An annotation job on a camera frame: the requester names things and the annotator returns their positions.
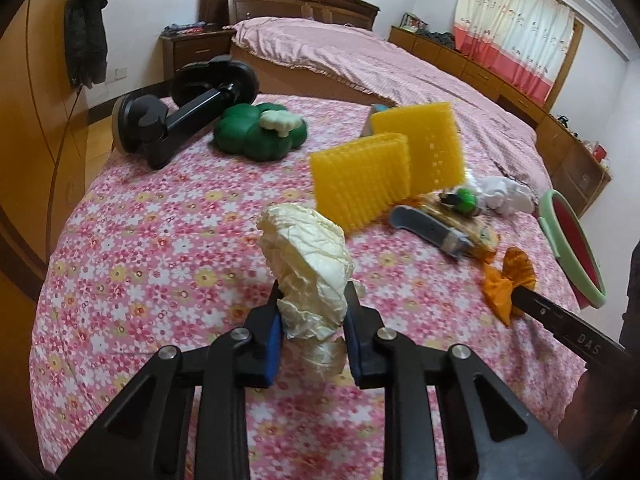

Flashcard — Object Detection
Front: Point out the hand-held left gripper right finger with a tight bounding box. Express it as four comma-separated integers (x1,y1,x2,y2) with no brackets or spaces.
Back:
342,280,583,480

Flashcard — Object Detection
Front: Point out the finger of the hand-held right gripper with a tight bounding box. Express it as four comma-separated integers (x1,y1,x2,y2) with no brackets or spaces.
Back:
510,284,628,362

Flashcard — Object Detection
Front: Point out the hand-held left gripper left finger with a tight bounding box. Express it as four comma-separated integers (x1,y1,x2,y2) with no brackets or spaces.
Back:
55,280,287,480

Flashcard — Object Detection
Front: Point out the orange cloth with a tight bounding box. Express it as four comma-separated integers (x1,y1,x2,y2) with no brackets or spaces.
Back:
481,246,539,328

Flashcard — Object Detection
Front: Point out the green rimmed red bin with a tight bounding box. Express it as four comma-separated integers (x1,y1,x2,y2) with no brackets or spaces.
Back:
538,189,607,309

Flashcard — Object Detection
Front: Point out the cream paper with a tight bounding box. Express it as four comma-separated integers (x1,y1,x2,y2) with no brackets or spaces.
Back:
256,203,357,386

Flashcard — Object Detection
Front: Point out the white cloth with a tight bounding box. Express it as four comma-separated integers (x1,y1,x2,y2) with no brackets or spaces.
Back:
477,176,536,217

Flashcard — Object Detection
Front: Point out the teal cardboard box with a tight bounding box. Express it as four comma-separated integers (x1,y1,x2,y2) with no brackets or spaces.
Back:
361,104,396,136

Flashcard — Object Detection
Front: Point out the yellow snack wrapper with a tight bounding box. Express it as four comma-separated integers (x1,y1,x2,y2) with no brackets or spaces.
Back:
425,195,500,263

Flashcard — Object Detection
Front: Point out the blue grey plastic piece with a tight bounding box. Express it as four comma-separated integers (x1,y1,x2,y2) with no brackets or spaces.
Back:
389,205,473,260

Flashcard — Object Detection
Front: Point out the small green ball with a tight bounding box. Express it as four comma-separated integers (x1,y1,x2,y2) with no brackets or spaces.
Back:
445,187,479,216

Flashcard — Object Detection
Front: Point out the yellow plastic mesh pad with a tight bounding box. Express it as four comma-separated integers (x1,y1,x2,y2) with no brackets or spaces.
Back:
371,101,468,197
310,132,412,232

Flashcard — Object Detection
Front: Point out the long wooden cabinet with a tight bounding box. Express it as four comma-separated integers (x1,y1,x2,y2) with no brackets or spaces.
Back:
389,25,613,216

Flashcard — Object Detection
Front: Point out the green clover-shaped toy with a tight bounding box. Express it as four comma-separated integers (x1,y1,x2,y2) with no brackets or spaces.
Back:
213,102,307,162

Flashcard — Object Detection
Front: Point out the bed with pink cover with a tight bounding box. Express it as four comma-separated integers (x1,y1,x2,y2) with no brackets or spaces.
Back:
231,16,553,201

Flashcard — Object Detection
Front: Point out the cream and red curtain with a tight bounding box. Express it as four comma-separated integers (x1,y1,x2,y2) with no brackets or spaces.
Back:
452,0,576,108

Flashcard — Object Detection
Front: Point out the dark wooden nightstand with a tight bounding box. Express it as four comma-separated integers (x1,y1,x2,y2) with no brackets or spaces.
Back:
160,29,236,81

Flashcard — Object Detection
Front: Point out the dark clothes heap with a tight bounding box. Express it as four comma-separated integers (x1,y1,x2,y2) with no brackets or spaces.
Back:
417,30,457,51

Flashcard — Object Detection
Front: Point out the orange wooden wardrobe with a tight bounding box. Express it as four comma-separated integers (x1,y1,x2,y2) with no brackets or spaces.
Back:
0,0,108,311

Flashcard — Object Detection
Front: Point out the folded clothes pile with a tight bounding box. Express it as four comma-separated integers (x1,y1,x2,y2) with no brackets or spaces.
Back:
164,22,207,37

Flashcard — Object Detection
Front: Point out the black hanging jacket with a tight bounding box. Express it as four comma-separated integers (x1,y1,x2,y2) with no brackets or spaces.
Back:
64,0,109,88

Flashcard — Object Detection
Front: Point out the black suction cup mount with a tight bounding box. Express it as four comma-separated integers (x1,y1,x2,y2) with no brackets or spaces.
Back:
111,56,260,170

